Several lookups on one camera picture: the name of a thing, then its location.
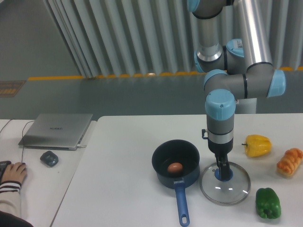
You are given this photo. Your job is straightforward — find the glass pot lid blue knob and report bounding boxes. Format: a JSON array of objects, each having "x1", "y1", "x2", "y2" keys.
[{"x1": 199, "y1": 162, "x2": 251, "y2": 206}]

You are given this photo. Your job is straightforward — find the orange bread loaf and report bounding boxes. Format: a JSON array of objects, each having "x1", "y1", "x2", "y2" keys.
[{"x1": 276, "y1": 148, "x2": 303, "y2": 177}]

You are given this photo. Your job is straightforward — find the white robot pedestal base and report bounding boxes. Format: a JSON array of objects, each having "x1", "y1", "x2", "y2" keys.
[{"x1": 235, "y1": 98, "x2": 257, "y2": 114}]

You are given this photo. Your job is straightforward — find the dark blue saucepan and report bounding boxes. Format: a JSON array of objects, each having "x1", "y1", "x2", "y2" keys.
[{"x1": 152, "y1": 140, "x2": 200, "y2": 227}]

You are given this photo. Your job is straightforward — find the yellow bell pepper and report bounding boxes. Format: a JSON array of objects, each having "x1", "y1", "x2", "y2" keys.
[{"x1": 242, "y1": 134, "x2": 272, "y2": 157}]

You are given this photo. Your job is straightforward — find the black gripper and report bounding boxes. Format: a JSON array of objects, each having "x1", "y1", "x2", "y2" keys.
[{"x1": 208, "y1": 139, "x2": 233, "y2": 181}]

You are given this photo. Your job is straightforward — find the black sleeve forearm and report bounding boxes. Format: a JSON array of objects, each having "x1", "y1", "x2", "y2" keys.
[{"x1": 0, "y1": 211, "x2": 33, "y2": 227}]

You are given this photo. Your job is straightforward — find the brown egg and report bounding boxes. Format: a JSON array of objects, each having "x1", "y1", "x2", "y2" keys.
[{"x1": 167, "y1": 162, "x2": 183, "y2": 175}]

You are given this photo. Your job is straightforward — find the folded grey partition panels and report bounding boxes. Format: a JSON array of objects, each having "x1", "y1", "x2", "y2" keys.
[{"x1": 45, "y1": 0, "x2": 303, "y2": 78}]

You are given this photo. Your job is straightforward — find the silver closed laptop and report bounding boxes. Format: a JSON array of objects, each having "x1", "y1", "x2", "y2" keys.
[{"x1": 19, "y1": 113, "x2": 93, "y2": 150}]

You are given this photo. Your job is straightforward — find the striped white sleeve forearm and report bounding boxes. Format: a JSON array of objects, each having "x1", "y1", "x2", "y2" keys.
[{"x1": 0, "y1": 181, "x2": 21, "y2": 218}]

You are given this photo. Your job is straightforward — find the black keyboard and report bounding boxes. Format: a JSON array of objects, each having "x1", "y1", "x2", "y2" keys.
[{"x1": 0, "y1": 161, "x2": 12, "y2": 182}]

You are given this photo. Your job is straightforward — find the green bell pepper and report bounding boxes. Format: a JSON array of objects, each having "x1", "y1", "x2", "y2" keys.
[{"x1": 255, "y1": 188, "x2": 282, "y2": 219}]

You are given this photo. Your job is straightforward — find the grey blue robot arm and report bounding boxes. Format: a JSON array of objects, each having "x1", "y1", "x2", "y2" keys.
[{"x1": 187, "y1": 0, "x2": 286, "y2": 181}]

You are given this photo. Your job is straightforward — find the person's hand on mouse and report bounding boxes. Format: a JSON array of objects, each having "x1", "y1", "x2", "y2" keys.
[{"x1": 1, "y1": 162, "x2": 27, "y2": 184}]

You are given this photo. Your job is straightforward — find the black laptop cable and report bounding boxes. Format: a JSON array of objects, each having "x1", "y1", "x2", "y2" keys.
[{"x1": 0, "y1": 119, "x2": 36, "y2": 164}]

